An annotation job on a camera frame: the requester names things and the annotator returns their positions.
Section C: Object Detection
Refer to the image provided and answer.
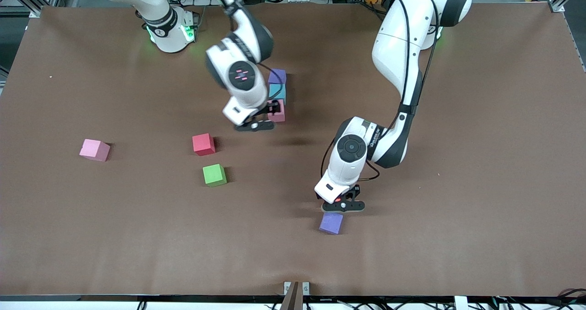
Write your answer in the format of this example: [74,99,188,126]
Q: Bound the pink foam cube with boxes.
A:
[79,139,111,162]
[268,100,286,123]

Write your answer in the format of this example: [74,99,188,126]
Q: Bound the green foam cube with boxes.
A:
[203,164,228,187]

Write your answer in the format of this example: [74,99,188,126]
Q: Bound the red foam cube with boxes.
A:
[192,133,216,156]

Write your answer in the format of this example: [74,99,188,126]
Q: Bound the brown table cover sheet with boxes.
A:
[0,3,586,297]

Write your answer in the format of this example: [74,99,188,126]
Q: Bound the silver metal bracket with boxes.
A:
[284,281,310,296]

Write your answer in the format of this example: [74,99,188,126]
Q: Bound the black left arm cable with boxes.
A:
[320,0,440,182]

